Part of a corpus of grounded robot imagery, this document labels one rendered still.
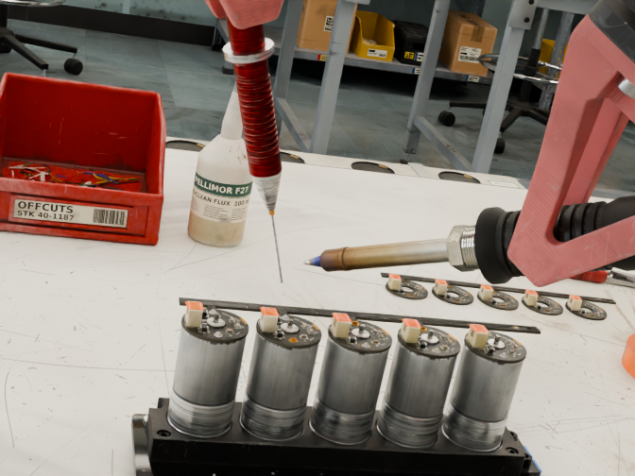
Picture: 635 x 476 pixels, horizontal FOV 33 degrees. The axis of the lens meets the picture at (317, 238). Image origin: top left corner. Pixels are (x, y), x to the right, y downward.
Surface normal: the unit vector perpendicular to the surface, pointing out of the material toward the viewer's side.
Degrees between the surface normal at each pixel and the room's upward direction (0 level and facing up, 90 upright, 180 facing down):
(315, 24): 90
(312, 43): 90
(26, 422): 0
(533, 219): 99
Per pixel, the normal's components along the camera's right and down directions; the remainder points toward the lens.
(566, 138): -0.70, 0.43
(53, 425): 0.18, -0.92
